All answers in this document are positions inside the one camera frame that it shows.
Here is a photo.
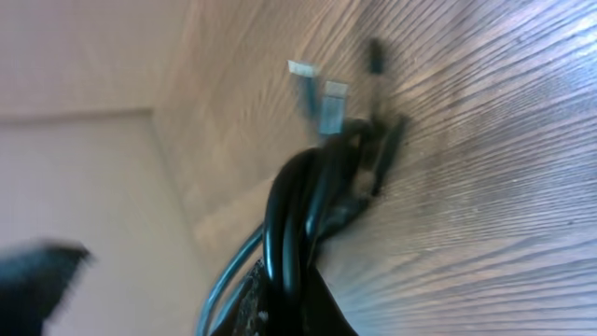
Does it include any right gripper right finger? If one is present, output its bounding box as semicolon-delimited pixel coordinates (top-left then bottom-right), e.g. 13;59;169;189
210;259;357;336

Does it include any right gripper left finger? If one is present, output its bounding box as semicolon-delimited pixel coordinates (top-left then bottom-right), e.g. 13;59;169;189
1;241;91;336

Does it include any black USB cable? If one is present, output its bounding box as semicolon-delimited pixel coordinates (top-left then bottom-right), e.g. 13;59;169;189
195;59;374;336

